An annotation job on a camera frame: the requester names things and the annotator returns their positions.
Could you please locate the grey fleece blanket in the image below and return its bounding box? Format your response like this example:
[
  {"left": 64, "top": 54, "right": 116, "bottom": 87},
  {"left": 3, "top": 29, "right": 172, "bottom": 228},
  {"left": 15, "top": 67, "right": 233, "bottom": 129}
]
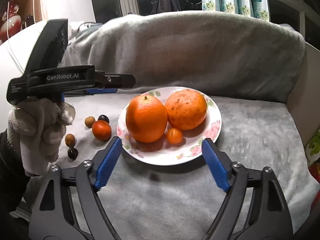
[{"left": 60, "top": 11, "right": 319, "bottom": 239}]

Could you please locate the red box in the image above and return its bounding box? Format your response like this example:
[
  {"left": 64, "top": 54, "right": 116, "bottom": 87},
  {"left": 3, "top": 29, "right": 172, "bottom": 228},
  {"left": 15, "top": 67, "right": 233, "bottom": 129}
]
[{"left": 309, "top": 161, "right": 320, "bottom": 210}]

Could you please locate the floral white plate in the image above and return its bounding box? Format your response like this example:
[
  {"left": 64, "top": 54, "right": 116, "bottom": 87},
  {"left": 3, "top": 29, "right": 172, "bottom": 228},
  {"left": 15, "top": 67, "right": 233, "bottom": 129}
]
[{"left": 117, "top": 93, "right": 222, "bottom": 166}]

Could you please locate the red white vase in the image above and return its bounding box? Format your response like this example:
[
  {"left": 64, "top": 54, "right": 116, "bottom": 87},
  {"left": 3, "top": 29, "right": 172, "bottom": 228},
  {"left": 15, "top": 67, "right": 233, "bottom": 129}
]
[{"left": 0, "top": 0, "right": 22, "bottom": 43}]

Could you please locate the green juice carton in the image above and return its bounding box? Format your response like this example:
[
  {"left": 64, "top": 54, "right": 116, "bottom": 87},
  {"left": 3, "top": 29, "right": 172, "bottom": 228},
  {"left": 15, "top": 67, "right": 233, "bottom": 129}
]
[{"left": 305, "top": 129, "right": 320, "bottom": 167}]

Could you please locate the brown longan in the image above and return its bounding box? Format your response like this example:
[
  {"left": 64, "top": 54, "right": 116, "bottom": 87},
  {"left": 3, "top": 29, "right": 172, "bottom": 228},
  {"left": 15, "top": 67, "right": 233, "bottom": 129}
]
[
  {"left": 65, "top": 134, "right": 76, "bottom": 147},
  {"left": 85, "top": 116, "right": 95, "bottom": 128}
]

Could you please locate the large speckled orange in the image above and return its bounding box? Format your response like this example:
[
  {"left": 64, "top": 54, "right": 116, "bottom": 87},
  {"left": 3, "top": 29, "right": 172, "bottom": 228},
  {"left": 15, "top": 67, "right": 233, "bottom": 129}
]
[{"left": 164, "top": 89, "right": 207, "bottom": 131}]

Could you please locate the large smooth orange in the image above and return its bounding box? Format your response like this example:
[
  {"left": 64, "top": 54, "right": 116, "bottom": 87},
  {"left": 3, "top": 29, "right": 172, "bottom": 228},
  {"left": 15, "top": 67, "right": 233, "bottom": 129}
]
[{"left": 125, "top": 94, "right": 168, "bottom": 143}]

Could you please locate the dark plum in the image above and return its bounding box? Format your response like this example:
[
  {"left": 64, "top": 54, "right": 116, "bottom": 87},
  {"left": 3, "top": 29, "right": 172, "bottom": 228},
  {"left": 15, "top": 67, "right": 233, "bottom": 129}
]
[
  {"left": 98, "top": 115, "right": 110, "bottom": 124},
  {"left": 67, "top": 147, "right": 78, "bottom": 160}
]

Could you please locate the left gloved hand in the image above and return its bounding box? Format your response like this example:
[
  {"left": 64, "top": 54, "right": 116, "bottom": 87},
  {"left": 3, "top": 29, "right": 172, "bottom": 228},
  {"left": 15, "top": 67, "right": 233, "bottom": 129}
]
[{"left": 7, "top": 97, "right": 75, "bottom": 177}]

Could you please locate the tiny mandarin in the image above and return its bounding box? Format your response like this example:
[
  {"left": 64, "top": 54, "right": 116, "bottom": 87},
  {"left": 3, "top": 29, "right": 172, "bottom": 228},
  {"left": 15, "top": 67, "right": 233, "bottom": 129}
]
[{"left": 166, "top": 128, "right": 183, "bottom": 144}]

